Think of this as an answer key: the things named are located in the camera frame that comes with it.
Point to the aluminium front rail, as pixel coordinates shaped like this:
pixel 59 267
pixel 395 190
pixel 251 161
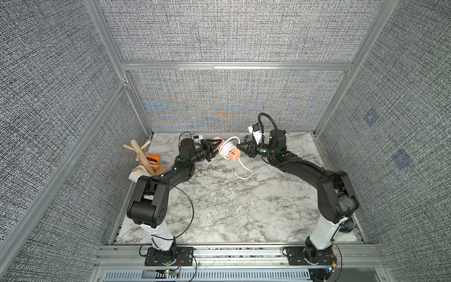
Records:
pixel 255 255

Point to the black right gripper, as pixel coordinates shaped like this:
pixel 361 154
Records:
pixel 253 148

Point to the dark blue bowl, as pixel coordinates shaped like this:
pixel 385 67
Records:
pixel 347 226

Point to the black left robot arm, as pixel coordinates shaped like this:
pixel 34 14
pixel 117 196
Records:
pixel 149 203

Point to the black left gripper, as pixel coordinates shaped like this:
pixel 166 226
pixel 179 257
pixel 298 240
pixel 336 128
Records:
pixel 207 150

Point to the wooden mug tree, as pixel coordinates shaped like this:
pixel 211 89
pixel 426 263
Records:
pixel 141 157

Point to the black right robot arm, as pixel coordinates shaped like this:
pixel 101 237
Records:
pixel 336 197

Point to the cream ceramic mug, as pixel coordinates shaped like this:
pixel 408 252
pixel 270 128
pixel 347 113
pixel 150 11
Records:
pixel 138 172

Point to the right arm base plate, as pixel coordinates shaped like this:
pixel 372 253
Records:
pixel 309 256

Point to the pink power strip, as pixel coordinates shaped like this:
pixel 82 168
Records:
pixel 227 149

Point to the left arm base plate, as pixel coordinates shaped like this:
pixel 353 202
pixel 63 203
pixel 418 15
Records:
pixel 181 256

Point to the orange box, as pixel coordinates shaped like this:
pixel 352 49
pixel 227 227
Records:
pixel 153 159

